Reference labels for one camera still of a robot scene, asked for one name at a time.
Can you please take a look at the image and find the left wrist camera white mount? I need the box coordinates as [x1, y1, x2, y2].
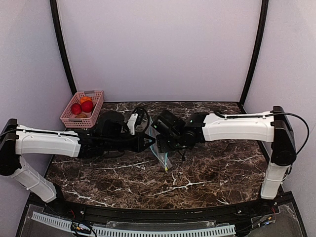
[127, 107, 148, 135]

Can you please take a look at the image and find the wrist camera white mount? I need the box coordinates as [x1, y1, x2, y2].
[151, 110, 185, 137]
[127, 107, 148, 135]

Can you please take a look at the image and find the white slotted cable duct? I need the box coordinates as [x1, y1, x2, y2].
[31, 211, 236, 237]

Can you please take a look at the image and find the red apple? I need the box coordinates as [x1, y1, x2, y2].
[81, 101, 94, 113]
[71, 103, 82, 115]

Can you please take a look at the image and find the left black frame post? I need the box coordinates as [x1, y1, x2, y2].
[49, 0, 77, 95]

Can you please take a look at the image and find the red apple right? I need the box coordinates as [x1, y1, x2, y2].
[81, 101, 94, 113]

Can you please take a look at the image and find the orange tangerine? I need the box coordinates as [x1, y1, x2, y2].
[79, 96, 92, 104]

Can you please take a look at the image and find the black front rail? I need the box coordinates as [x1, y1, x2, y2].
[44, 201, 274, 224]

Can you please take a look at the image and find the pink plastic basket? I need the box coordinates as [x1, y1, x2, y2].
[60, 90, 104, 128]

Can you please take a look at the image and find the right black frame post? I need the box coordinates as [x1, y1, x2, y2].
[239, 0, 269, 108]

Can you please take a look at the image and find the red apple left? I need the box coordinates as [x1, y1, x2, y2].
[71, 103, 82, 115]

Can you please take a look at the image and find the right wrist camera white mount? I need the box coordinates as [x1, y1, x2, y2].
[151, 110, 185, 137]

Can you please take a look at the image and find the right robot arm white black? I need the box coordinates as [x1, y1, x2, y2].
[152, 106, 300, 199]

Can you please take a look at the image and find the black frame post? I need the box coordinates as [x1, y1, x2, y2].
[239, 0, 269, 108]
[49, 0, 77, 95]

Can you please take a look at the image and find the clear zip top bag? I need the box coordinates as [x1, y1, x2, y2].
[146, 117, 173, 172]

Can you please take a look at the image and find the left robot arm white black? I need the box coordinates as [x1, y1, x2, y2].
[0, 111, 156, 203]

